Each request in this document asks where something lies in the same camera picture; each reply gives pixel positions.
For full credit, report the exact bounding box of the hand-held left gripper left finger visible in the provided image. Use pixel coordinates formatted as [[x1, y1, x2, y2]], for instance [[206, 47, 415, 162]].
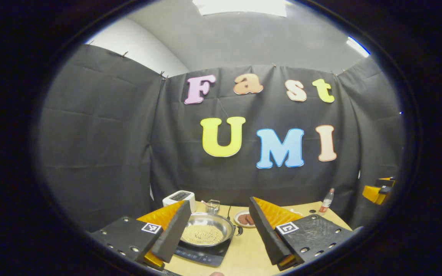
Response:
[[91, 199, 192, 271]]

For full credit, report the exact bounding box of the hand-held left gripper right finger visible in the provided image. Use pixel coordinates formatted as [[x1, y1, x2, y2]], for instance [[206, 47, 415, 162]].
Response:
[[249, 197, 363, 271]]

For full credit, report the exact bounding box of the black induction cooktop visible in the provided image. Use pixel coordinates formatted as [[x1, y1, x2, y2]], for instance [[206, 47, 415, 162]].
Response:
[[174, 238, 231, 268]]

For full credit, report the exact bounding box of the stainless steel pot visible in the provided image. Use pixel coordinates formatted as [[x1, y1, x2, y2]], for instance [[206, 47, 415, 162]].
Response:
[[180, 212, 243, 248]]

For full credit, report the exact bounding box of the pile of soybeans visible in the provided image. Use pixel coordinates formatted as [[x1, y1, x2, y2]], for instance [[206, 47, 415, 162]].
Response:
[[183, 224, 224, 246]]

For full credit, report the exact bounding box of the white round plate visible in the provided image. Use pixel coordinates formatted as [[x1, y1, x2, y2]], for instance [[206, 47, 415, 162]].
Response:
[[234, 210, 256, 228]]

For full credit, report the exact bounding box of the white toaster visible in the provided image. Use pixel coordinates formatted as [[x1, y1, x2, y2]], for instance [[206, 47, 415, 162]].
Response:
[[162, 191, 197, 214]]

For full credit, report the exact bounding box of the clear plastic water bottle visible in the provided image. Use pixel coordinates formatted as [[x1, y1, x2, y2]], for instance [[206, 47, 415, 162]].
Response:
[[319, 188, 335, 213]]

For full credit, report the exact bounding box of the black backdrop cloth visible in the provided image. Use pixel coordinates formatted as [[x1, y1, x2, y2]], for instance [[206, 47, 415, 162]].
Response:
[[33, 44, 406, 232]]

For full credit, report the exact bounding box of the narrow ceiling light panel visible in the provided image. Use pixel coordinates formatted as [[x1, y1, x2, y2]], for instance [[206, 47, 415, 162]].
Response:
[[346, 36, 371, 58]]

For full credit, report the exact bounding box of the large ceiling light panel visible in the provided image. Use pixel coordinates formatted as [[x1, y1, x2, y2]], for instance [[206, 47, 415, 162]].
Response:
[[192, 0, 287, 17]]

